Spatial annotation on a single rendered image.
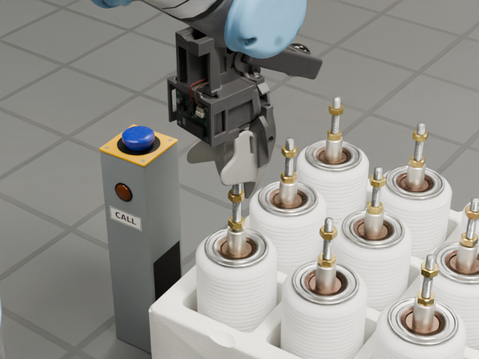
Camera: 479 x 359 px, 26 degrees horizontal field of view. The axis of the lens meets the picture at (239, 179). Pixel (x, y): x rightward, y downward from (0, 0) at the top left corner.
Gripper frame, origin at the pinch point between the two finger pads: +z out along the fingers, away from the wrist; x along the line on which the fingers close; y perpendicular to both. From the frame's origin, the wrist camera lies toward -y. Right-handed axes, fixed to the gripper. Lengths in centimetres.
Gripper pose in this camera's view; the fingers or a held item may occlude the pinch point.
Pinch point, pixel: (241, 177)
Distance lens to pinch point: 116.3
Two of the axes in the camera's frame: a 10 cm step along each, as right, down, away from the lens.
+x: 6.6, 4.2, -6.2
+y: -7.5, 3.7, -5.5
